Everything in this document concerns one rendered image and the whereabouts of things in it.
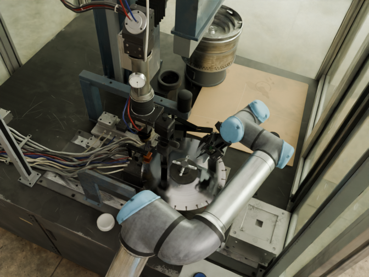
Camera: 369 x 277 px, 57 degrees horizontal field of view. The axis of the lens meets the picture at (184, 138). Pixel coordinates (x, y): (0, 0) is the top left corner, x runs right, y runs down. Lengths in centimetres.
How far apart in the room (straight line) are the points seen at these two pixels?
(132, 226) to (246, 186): 31
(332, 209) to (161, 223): 39
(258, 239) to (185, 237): 53
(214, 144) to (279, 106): 79
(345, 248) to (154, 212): 42
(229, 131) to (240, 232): 44
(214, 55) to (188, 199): 77
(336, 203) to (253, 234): 56
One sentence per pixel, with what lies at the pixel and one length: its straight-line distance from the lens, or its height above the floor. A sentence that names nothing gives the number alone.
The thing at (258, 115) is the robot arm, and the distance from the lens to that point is 110.
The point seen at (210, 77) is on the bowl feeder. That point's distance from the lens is 188.
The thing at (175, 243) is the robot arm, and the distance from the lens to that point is 83.
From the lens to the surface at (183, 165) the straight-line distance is 129.
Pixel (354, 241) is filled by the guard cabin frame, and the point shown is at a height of 150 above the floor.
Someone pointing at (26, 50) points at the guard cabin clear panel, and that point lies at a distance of 225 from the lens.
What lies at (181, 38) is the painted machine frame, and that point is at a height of 131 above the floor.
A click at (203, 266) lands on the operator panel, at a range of 125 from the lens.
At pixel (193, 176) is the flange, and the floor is 96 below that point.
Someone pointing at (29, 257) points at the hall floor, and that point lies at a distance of 233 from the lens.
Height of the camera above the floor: 209
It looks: 53 degrees down
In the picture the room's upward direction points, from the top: 5 degrees clockwise
